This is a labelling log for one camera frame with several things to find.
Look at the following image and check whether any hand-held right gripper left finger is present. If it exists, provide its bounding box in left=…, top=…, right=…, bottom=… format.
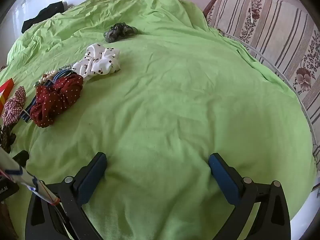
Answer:
left=25, top=152, right=108, bottom=240

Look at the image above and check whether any white pearl bracelet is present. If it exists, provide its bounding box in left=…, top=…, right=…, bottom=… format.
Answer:
left=34, top=64, right=73, bottom=88

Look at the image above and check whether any dark floral scrunchie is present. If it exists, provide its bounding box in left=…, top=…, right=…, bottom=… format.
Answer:
left=0, top=124, right=17, bottom=154

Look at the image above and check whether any green bed sheet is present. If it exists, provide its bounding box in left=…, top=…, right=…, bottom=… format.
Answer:
left=0, top=0, right=318, bottom=240

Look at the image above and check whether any red polka dot scrunchie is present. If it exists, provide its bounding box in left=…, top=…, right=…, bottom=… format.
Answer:
left=29, top=74, right=84, bottom=128

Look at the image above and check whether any blue striped strap watch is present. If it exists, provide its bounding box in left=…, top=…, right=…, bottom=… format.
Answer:
left=19, top=69, right=78, bottom=124

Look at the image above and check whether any red plaid scrunchie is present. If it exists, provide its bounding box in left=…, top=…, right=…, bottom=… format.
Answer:
left=1, top=86, right=27, bottom=127

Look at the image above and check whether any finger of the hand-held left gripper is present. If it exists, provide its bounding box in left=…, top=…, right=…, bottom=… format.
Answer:
left=12, top=150, right=30, bottom=167

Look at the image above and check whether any white rod with orange tip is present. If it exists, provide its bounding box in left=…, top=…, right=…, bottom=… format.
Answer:
left=0, top=147, right=61, bottom=205

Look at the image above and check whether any black cloth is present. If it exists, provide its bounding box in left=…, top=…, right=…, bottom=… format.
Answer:
left=21, top=1, right=65, bottom=33

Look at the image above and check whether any dark sheer scrunchie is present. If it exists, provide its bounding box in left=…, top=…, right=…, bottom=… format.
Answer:
left=104, top=23, right=138, bottom=43

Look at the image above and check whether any white cherry print scrunchie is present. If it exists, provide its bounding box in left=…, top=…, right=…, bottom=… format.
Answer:
left=72, top=43, right=121, bottom=82

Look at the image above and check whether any red cardboard box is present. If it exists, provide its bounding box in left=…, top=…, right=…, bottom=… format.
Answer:
left=0, top=78, right=15, bottom=115

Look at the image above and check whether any striped floral sofa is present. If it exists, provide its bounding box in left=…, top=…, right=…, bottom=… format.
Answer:
left=203, top=0, right=320, bottom=140

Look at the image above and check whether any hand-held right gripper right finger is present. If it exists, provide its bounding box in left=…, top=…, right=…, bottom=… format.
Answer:
left=208, top=152, right=292, bottom=240

